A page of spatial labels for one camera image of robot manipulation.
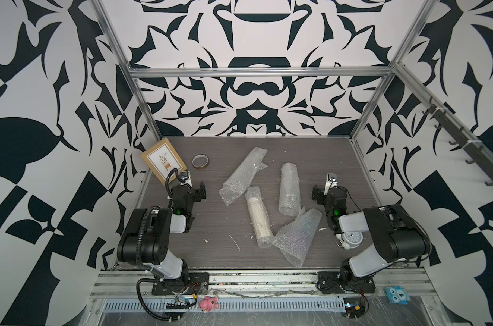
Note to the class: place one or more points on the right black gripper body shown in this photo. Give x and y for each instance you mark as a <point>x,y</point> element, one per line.
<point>322,200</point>

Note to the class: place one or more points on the wooden framed picture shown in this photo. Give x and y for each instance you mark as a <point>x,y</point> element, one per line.
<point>162,158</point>

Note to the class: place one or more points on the white slotted cable duct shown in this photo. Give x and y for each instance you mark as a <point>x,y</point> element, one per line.
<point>238,304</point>

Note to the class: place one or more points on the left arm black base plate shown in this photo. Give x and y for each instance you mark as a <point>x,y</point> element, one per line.
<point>186,284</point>

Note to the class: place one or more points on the left green circuit board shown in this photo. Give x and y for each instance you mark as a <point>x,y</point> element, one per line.
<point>180,303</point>

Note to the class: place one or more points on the white alarm clock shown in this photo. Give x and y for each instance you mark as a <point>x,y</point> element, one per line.
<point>349,240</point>

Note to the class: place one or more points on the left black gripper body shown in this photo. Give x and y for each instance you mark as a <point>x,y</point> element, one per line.
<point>195,197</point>

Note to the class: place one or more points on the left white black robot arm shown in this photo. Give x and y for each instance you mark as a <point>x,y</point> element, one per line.
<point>145,240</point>

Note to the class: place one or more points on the black hook rail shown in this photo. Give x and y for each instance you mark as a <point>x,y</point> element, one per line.
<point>462,138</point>

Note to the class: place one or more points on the bubble wrap sheet around vase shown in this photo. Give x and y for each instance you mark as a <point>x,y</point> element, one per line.
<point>289,199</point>

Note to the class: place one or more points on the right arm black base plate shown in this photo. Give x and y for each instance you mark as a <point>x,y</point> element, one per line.
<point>336,283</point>

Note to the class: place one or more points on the white vase in bubble wrap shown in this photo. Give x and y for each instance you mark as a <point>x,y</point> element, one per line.
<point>259,217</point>

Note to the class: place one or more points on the pink pig toy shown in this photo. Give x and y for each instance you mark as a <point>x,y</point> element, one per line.
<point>207,304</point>

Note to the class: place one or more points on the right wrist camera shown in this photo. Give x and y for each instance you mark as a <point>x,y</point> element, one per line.
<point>332,180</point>

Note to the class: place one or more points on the brown tape roll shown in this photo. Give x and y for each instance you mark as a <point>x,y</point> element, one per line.
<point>200,161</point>

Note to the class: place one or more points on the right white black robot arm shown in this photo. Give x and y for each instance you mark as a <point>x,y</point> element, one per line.
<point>396,236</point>

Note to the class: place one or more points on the iridescent bubble wrap bundle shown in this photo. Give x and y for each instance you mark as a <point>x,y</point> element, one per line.
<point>294,240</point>

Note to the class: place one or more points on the right circuit board with led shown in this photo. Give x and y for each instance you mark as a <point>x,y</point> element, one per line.
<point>355,309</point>

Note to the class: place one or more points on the blue owl toy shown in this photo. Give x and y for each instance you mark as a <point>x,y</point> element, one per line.
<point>397,295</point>

